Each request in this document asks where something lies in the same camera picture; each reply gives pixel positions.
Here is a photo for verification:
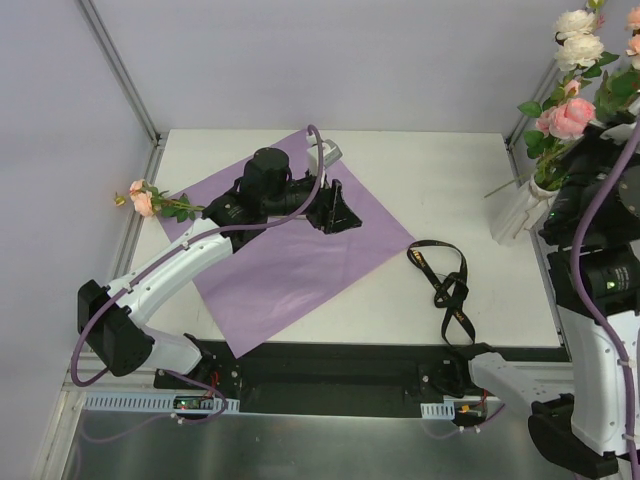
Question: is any pink artificial rose stem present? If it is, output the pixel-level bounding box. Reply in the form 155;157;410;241
518;73;596;191

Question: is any peach artificial rose stem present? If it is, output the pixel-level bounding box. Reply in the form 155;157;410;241
595;6;639;123

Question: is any white artificial rose stem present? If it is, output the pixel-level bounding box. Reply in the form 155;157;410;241
554;1;619;83

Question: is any black printed ribbon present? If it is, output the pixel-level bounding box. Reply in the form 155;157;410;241
406;240;476;347

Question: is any pink artificial flower bunch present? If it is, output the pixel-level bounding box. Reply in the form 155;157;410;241
113;179;205;223

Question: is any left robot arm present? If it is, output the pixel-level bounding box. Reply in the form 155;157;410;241
77;143;362;389

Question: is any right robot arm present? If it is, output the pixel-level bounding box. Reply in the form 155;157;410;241
450;121;639;479

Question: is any white ribbed ceramic vase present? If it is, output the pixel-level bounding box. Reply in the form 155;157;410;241
490;177;559;246

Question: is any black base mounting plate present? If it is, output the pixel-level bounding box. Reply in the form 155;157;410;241
153;339;509;419

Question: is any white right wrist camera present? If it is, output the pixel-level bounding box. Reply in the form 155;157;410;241
590;96;639;144

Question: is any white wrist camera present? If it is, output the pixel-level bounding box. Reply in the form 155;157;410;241
306;136;343;175
590;96;639;144

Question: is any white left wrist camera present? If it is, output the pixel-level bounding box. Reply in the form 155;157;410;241
306;136;343;175

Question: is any left aluminium corner post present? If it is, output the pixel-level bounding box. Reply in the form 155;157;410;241
74;0;164;146

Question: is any aluminium front frame rail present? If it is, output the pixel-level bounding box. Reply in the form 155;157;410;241
62;351;601;401

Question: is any white slotted cable duct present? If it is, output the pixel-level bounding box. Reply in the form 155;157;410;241
84;392;240;415

